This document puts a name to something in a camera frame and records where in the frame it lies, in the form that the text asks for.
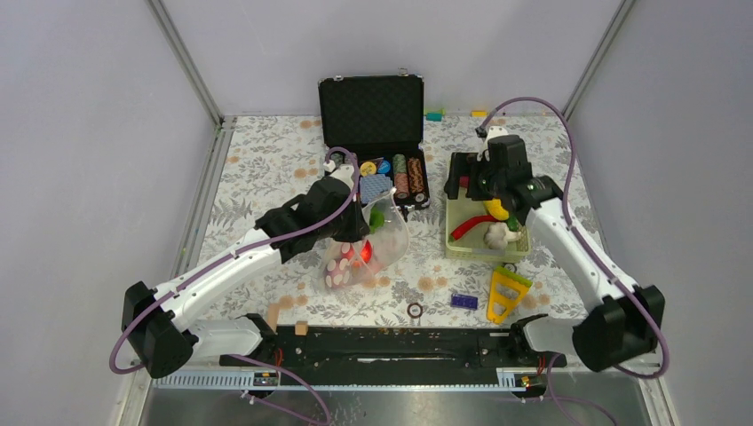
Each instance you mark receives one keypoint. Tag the blue toy brick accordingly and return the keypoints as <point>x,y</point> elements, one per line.
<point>464,302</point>

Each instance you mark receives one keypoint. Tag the green toy block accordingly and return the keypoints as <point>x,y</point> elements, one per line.
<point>436,115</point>

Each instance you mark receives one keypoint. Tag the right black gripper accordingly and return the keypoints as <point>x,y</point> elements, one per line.
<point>466,164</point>

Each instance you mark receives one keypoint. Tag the purple toy onion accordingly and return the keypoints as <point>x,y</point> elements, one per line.
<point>337,272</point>

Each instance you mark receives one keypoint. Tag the red toy chili pepper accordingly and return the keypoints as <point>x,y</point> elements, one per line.
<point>461,230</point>

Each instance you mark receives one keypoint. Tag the wooden cone block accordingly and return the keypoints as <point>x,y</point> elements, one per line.
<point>272,316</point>

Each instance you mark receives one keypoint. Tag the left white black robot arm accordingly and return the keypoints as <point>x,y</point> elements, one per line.
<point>161,326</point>

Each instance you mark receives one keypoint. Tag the clear dotted zip top bag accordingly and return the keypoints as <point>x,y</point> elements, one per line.
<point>390,242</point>

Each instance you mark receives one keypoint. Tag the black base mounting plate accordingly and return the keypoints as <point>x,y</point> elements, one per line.
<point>400,356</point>

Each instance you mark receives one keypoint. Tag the yellow triangular plastic tool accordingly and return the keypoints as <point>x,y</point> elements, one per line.
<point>507,290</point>

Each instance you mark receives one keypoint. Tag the white toy mushroom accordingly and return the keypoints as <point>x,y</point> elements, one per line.
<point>498,236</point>

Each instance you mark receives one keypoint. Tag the red toy tomato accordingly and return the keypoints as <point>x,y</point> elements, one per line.
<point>362,252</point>

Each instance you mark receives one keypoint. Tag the floral table mat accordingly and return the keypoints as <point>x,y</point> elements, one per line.
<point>273,158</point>

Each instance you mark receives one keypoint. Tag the small wooden cube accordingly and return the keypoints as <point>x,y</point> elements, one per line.
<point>301,328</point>

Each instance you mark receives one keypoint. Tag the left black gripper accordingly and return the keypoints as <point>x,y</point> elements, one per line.
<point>360,228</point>

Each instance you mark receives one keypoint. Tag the green plastic basket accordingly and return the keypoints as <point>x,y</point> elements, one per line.
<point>472,246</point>

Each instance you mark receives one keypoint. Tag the green toy leaf vegetable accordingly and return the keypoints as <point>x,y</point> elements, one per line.
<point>376,220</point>

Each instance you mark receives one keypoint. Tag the black poker chip case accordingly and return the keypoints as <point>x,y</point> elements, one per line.
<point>380,117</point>

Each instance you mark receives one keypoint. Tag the yellow toy corn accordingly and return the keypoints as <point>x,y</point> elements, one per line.
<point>496,210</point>

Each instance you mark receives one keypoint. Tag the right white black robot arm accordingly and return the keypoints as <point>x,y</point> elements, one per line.
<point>623,319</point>

